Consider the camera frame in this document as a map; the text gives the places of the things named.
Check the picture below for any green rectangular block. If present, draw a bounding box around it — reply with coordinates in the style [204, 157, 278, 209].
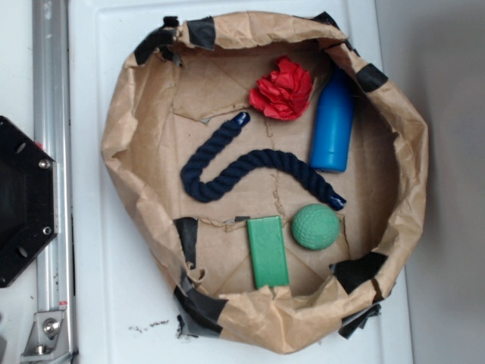
[247, 216, 289, 289]

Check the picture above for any brown paper bag bin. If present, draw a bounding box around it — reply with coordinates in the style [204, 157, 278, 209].
[102, 11, 428, 353]

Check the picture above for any green dimpled ball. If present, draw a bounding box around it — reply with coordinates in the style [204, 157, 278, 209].
[291, 204, 340, 250]

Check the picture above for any red crumpled paper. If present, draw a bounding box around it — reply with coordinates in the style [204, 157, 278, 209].
[249, 56, 313, 121]

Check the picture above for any blue plastic bottle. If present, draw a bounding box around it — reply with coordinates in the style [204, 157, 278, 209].
[310, 67, 354, 173]

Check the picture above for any dark blue rope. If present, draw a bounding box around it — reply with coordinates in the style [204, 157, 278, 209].
[180, 111, 347, 212]

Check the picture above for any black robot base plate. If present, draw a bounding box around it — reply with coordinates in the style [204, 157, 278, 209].
[1, 116, 57, 288]

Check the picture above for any aluminium rail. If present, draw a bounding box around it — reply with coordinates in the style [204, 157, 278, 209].
[33, 1, 79, 363]

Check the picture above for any metal corner bracket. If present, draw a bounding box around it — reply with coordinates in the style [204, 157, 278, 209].
[20, 310, 69, 363]

